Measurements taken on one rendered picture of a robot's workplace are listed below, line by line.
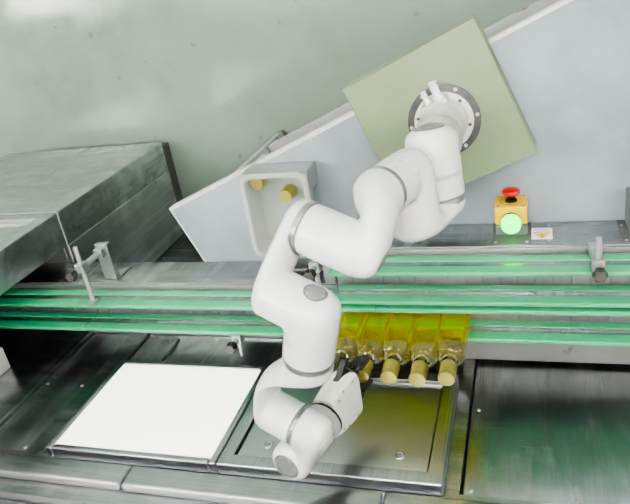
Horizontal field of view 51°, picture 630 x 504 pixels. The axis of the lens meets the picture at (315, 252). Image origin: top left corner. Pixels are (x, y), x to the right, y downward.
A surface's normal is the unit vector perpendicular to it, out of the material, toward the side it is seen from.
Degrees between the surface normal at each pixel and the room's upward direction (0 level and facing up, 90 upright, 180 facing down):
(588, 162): 0
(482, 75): 4
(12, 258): 90
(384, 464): 90
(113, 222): 90
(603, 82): 0
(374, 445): 90
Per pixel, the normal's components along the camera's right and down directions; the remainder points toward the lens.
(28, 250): 0.95, -0.01
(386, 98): -0.25, 0.40
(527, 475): -0.15, -0.90
